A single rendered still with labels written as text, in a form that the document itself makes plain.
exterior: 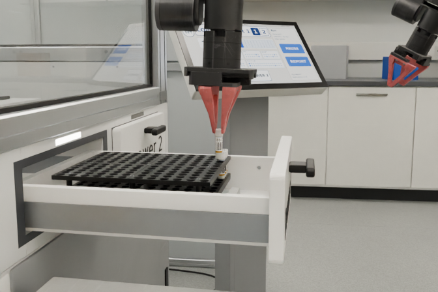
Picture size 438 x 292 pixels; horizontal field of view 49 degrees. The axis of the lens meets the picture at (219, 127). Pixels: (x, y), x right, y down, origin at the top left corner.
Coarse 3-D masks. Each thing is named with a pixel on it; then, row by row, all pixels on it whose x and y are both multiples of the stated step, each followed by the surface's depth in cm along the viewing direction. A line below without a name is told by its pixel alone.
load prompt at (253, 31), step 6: (198, 30) 163; (204, 30) 164; (210, 30) 165; (246, 30) 172; (252, 30) 174; (258, 30) 175; (264, 30) 176; (252, 36) 172; (258, 36) 173; (264, 36) 174; (270, 36) 175
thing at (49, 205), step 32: (64, 160) 90; (256, 160) 82; (32, 192) 63; (64, 192) 62; (96, 192) 62; (128, 192) 61; (160, 192) 60; (192, 192) 60; (224, 192) 81; (256, 192) 81; (32, 224) 64; (64, 224) 63; (96, 224) 62; (128, 224) 61; (160, 224) 60; (192, 224) 60; (224, 224) 59; (256, 224) 58
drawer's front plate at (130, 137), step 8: (136, 120) 104; (144, 120) 105; (152, 120) 110; (160, 120) 117; (120, 128) 92; (128, 128) 96; (136, 128) 100; (112, 136) 92; (120, 136) 92; (128, 136) 96; (136, 136) 100; (144, 136) 105; (152, 136) 110; (120, 144) 92; (128, 144) 96; (136, 144) 100; (144, 144) 105; (152, 144) 111; (152, 152) 111; (160, 152) 117
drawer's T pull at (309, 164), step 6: (294, 162) 70; (300, 162) 70; (306, 162) 70; (312, 162) 69; (294, 168) 68; (300, 168) 68; (306, 168) 66; (312, 168) 66; (306, 174) 66; (312, 174) 65
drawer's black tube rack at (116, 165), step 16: (96, 160) 76; (112, 160) 77; (128, 160) 76; (144, 160) 76; (160, 160) 76; (176, 160) 77; (192, 160) 76; (208, 160) 76; (64, 176) 66; (80, 176) 66; (96, 176) 67; (112, 176) 66; (128, 176) 66; (144, 176) 66; (160, 176) 66; (176, 176) 66; (192, 176) 66; (208, 192) 69
